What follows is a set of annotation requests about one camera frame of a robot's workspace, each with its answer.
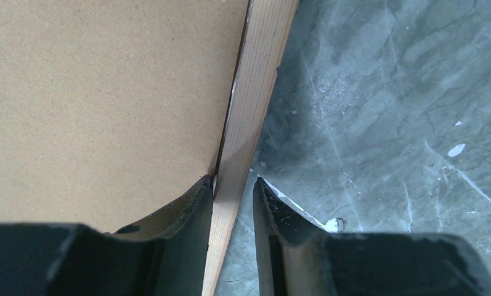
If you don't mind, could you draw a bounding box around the blue photo frame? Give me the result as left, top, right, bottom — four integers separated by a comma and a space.
201, 1, 298, 295

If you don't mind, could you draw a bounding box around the brown frame backing board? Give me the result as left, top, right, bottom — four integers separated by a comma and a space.
0, 1, 248, 232

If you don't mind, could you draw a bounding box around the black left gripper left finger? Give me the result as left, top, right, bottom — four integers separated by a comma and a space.
0, 175, 213, 295

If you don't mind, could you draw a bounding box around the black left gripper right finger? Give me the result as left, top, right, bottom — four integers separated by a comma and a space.
253, 178, 491, 295

